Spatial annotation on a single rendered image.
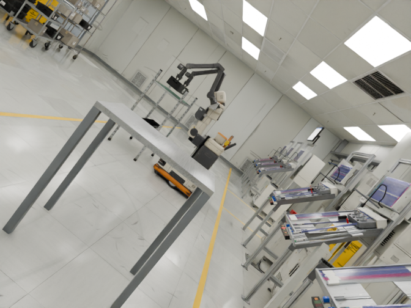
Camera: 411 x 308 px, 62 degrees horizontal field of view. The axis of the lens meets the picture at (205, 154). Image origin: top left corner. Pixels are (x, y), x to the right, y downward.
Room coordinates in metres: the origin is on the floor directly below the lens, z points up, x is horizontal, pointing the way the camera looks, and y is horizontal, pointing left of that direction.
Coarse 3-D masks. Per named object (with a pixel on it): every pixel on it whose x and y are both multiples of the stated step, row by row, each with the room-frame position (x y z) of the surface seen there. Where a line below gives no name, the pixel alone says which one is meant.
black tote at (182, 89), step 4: (172, 76) 4.40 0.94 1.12; (168, 80) 4.40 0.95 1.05; (172, 80) 4.39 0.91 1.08; (176, 80) 4.39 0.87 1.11; (172, 84) 4.39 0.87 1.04; (176, 84) 4.39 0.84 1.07; (180, 84) 4.39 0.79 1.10; (176, 88) 4.39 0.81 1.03; (180, 88) 4.49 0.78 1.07; (184, 88) 4.66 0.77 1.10; (180, 92) 4.66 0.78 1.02; (184, 92) 4.84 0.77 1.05
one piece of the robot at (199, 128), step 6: (210, 108) 4.51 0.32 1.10; (222, 108) 4.51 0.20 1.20; (210, 114) 4.57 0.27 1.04; (216, 114) 4.57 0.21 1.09; (204, 120) 4.58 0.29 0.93; (210, 120) 4.60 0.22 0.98; (216, 120) 4.59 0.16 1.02; (192, 126) 4.54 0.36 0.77; (198, 126) 4.54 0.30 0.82; (204, 126) 4.54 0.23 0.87; (192, 132) 4.54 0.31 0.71; (198, 132) 4.54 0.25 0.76
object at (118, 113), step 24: (120, 120) 1.59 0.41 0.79; (144, 120) 2.03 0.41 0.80; (72, 144) 1.58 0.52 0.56; (96, 144) 1.99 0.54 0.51; (144, 144) 1.60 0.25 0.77; (168, 144) 1.88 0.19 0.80; (48, 168) 1.58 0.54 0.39; (72, 168) 1.99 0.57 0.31; (192, 168) 1.76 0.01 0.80; (192, 216) 1.62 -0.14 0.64; (168, 240) 1.62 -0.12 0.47; (144, 264) 1.65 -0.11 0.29
